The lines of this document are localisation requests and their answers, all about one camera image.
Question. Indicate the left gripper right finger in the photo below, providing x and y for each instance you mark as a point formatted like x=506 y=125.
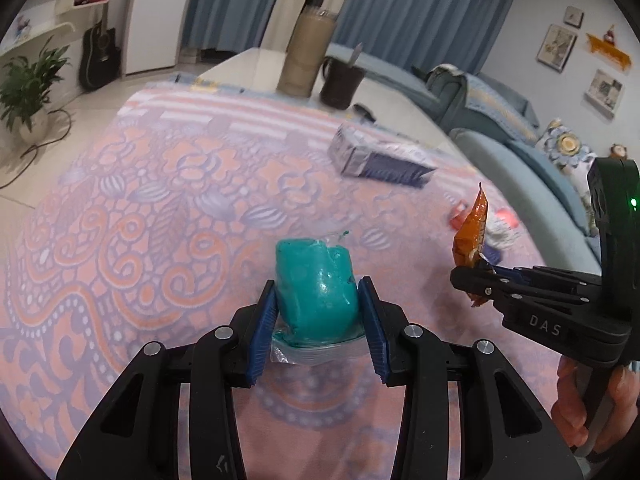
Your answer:
x=505 y=433

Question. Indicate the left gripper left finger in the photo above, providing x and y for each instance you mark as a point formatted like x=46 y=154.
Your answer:
x=133 y=432

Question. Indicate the orange snack bag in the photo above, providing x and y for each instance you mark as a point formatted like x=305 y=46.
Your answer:
x=467 y=248

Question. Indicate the teal jelly cup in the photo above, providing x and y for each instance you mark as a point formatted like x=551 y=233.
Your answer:
x=319 y=318

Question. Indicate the right hand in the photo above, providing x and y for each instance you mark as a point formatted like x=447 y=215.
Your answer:
x=569 y=412

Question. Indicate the red blue cigarette box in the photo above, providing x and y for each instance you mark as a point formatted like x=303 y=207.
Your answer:
x=456 y=217

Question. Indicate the dotted white wrapper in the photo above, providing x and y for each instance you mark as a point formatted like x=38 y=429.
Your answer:
x=499 y=234

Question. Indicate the pink packet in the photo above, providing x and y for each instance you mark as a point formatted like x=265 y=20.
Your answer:
x=508 y=217

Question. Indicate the floral cushion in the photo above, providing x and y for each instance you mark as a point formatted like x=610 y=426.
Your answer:
x=573 y=159

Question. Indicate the brown monkey plush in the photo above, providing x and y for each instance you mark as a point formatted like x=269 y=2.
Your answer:
x=619 y=151

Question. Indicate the blue fabric sofa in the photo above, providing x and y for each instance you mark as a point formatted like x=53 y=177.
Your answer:
x=496 y=129

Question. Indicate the pink patterned tablecloth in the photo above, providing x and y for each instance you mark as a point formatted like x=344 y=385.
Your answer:
x=167 y=224

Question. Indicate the blue white milk carton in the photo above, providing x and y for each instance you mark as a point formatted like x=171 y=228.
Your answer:
x=357 y=154

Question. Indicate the black car key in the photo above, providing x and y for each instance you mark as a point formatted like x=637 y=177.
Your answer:
x=363 y=112

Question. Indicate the blue curtain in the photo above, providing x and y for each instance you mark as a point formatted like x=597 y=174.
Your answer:
x=405 y=33

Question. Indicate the dark brown cup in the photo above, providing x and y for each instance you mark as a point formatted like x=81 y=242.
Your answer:
x=341 y=80

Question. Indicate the green potted plant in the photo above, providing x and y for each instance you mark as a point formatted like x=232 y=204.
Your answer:
x=26 y=92

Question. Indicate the black acoustic guitar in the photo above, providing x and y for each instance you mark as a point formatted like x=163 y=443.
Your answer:
x=100 y=61

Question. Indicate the tan thermos bottle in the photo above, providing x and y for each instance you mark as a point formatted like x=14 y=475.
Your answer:
x=306 y=51

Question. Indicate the white refrigerator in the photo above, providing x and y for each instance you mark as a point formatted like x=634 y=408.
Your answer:
x=152 y=36

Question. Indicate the orange wall shelf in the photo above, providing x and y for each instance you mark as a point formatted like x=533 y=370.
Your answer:
x=617 y=56

